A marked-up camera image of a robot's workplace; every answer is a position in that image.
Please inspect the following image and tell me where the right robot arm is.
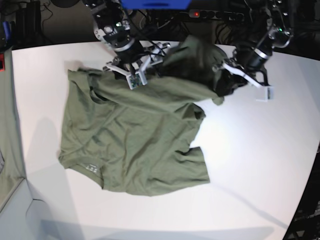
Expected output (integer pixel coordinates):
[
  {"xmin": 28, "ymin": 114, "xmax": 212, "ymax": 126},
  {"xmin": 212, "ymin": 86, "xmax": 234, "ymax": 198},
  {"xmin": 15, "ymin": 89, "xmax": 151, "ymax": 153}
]
[{"xmin": 82, "ymin": 0, "xmax": 166, "ymax": 74}]

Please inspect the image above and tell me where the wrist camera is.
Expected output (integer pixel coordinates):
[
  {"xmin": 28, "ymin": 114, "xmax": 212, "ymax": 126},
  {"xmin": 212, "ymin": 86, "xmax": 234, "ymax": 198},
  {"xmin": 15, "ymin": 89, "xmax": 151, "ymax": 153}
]
[
  {"xmin": 255, "ymin": 86, "xmax": 274, "ymax": 102},
  {"xmin": 126, "ymin": 72, "xmax": 148, "ymax": 90}
]

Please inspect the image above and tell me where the red box at left edge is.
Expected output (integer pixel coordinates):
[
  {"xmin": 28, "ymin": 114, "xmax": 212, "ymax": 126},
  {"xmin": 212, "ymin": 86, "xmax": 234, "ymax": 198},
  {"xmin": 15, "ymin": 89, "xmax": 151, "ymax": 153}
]
[{"xmin": 0, "ymin": 53, "xmax": 6, "ymax": 72}]

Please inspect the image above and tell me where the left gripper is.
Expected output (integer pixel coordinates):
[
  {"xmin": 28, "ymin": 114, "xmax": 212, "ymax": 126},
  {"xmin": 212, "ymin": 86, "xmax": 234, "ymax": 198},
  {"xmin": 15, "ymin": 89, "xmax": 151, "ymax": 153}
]
[{"xmin": 213, "ymin": 48, "xmax": 269, "ymax": 97}]

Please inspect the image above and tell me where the black power strip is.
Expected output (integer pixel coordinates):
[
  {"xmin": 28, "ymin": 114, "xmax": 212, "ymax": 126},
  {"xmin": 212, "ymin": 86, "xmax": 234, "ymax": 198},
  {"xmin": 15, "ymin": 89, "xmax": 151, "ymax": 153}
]
[{"xmin": 188, "ymin": 9, "xmax": 245, "ymax": 22}]

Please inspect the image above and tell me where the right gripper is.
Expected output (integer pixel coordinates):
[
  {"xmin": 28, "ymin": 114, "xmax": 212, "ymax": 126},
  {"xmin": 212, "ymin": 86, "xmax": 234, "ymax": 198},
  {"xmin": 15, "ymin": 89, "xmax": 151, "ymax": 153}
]
[{"xmin": 103, "ymin": 41, "xmax": 171, "ymax": 75}]

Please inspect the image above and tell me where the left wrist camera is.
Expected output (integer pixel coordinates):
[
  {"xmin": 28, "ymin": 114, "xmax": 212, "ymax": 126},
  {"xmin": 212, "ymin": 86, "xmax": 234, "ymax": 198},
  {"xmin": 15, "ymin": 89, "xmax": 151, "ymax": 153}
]
[{"xmin": 255, "ymin": 86, "xmax": 274, "ymax": 102}]

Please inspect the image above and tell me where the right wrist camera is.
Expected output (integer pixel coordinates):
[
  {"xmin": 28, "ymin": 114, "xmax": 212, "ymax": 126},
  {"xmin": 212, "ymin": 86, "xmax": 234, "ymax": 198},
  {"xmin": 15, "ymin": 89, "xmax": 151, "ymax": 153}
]
[{"xmin": 126, "ymin": 72, "xmax": 148, "ymax": 90}]

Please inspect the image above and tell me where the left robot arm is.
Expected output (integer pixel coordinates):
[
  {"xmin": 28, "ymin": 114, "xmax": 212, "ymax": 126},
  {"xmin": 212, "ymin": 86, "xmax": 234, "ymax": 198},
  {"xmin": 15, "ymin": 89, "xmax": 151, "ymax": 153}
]
[{"xmin": 212, "ymin": 0, "xmax": 294, "ymax": 102}]

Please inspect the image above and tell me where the blue plastic bin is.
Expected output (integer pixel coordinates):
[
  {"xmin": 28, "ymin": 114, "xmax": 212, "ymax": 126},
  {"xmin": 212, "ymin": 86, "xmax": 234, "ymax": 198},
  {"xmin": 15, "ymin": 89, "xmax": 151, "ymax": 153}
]
[{"xmin": 121, "ymin": 0, "xmax": 191, "ymax": 10}]

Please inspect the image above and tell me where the green t-shirt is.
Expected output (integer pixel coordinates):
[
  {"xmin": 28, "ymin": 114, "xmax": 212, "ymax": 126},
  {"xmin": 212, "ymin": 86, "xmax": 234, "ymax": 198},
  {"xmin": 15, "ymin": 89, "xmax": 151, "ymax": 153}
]
[{"xmin": 58, "ymin": 36, "xmax": 228, "ymax": 196}]

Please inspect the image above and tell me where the green cloth at left edge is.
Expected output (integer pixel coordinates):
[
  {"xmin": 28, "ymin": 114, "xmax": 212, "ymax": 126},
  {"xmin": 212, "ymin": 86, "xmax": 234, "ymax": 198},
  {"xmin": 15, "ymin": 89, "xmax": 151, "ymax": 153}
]
[{"xmin": 0, "ymin": 49, "xmax": 26, "ymax": 206}]

